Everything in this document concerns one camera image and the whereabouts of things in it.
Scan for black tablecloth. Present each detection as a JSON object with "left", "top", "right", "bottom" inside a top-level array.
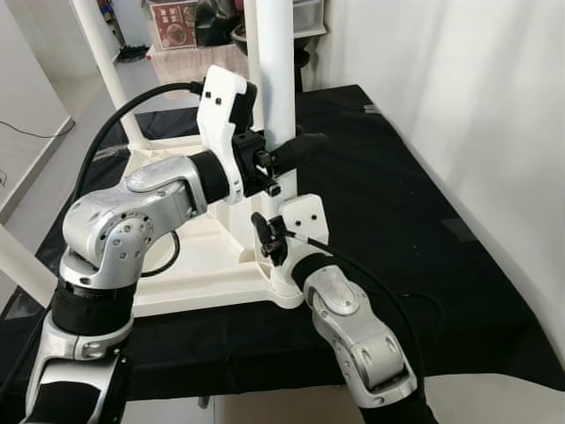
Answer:
[{"left": 0, "top": 84, "right": 565, "bottom": 396}]

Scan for red printed box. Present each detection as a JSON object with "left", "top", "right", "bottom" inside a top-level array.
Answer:
[{"left": 148, "top": 0, "right": 200, "bottom": 49}]

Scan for cream plastic children table top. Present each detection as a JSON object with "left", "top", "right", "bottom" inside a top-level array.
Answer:
[{"left": 119, "top": 132, "right": 306, "bottom": 317}]

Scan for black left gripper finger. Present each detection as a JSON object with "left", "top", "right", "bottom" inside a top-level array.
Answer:
[{"left": 269, "top": 132, "right": 329, "bottom": 173}]

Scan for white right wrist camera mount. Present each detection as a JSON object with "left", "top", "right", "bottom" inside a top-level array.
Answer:
[{"left": 269, "top": 194, "right": 330, "bottom": 292}]

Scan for black bag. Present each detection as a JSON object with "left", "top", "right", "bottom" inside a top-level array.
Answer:
[{"left": 196, "top": 0, "right": 241, "bottom": 47}]

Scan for clear plastic storage container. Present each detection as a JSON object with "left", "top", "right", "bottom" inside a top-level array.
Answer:
[{"left": 291, "top": 0, "right": 326, "bottom": 36}]

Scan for black wall cable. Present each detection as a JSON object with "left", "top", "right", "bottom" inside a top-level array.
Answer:
[{"left": 0, "top": 121, "right": 68, "bottom": 140}]

